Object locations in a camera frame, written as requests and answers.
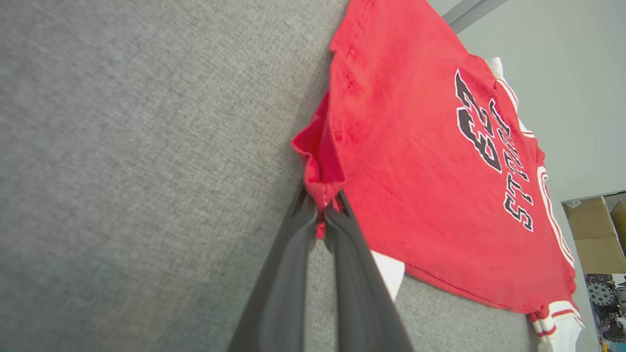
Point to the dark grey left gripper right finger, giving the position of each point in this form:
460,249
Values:
362,303

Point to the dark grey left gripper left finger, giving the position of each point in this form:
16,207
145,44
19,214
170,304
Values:
283,293

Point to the red jersey black number print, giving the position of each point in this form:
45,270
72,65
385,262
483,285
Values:
415,146

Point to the grey fabric sofa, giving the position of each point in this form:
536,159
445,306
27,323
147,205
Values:
122,171

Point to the brown cardboard box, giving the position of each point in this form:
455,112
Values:
589,234

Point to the grey gear machine clutter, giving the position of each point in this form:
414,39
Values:
606,298

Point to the grey partition frame post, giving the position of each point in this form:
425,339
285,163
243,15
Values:
472,12

